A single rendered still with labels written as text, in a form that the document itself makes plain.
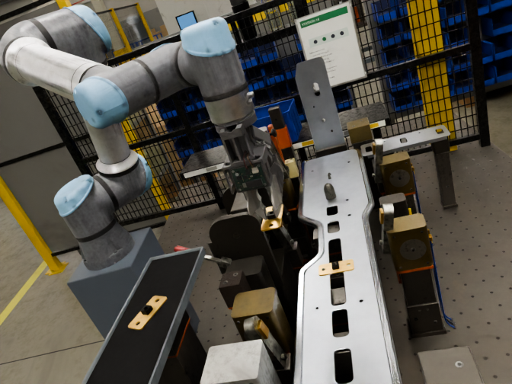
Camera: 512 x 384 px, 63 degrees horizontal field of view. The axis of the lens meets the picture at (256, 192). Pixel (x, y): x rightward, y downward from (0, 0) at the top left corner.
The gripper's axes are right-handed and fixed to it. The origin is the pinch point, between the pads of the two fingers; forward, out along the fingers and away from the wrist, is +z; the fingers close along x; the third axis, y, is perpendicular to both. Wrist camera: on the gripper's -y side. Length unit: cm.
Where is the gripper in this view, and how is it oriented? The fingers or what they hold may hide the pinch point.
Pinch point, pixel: (270, 209)
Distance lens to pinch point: 80.7
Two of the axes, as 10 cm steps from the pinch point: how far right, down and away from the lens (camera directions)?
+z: 3.0, 8.4, 4.4
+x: 9.5, -2.0, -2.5
